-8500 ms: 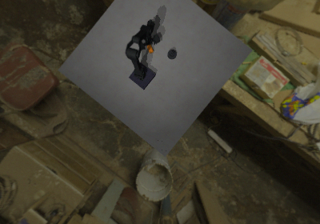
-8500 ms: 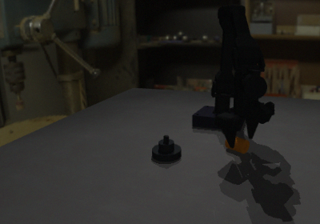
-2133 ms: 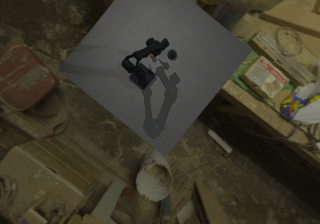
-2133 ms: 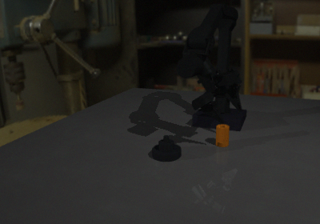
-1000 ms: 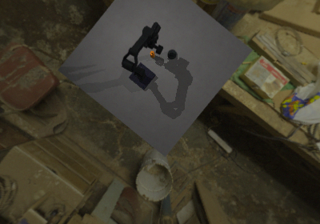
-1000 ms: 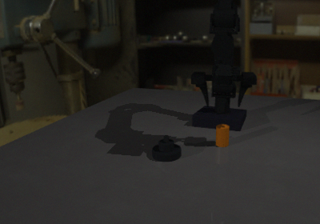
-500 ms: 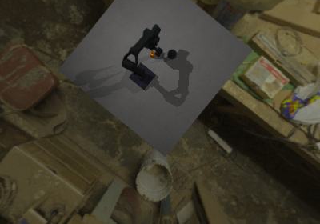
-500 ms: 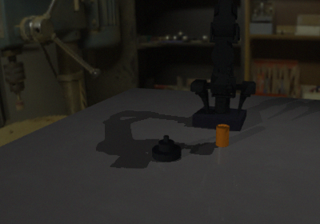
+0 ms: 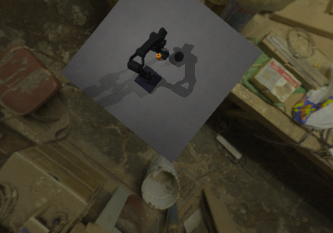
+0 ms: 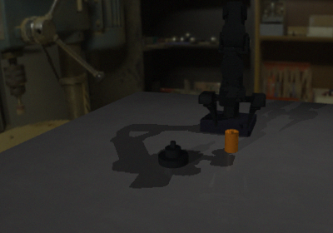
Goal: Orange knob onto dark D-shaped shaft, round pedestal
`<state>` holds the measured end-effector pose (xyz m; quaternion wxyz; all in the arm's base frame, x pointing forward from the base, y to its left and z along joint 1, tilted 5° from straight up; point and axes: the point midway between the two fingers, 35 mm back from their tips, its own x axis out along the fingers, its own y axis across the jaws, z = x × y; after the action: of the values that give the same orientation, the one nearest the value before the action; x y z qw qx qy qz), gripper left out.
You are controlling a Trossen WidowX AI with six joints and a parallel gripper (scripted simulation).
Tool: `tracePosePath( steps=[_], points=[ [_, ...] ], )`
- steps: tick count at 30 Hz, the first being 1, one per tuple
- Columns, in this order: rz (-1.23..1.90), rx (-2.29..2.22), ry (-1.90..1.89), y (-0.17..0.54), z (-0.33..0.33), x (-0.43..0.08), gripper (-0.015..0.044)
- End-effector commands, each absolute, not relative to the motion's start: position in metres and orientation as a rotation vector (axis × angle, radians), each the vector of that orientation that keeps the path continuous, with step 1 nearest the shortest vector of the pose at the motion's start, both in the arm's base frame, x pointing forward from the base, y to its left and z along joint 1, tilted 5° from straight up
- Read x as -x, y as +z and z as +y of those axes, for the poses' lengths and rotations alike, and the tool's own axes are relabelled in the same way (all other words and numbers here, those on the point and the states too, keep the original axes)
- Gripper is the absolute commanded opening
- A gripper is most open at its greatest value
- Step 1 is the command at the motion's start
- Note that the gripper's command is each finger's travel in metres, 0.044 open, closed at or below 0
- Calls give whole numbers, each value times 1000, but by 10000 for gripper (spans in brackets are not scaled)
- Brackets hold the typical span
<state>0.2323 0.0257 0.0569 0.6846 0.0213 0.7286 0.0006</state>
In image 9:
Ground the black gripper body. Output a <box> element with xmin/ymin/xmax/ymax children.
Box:
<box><xmin>153</xmin><ymin>47</ymin><xmax>170</xmax><ymax>60</ymax></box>

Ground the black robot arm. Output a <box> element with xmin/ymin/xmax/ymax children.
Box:
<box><xmin>127</xmin><ymin>27</ymin><xmax>167</xmax><ymax>84</ymax></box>

